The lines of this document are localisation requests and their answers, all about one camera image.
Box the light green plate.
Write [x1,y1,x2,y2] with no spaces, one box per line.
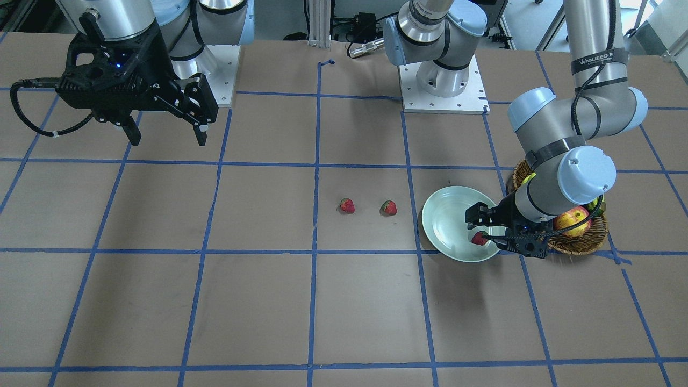
[422,186,505,263]

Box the strawberry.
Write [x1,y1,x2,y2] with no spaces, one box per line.
[380,200,398,216]
[471,231,490,246]
[339,197,355,214]

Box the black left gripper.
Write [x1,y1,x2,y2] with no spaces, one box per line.
[492,193,553,258]

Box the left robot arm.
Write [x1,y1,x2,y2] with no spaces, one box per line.
[383,1,648,258]

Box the red yellow apple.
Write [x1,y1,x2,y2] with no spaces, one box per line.
[553,206,592,238]

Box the brown wicker basket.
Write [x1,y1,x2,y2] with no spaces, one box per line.
[507,161,608,255]

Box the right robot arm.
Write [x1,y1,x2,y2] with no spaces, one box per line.
[55,1,255,146]

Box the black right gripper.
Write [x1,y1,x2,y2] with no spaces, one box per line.
[56,21,209,146]

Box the yellow banana bunch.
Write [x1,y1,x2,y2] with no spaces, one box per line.
[520,172,606,217]

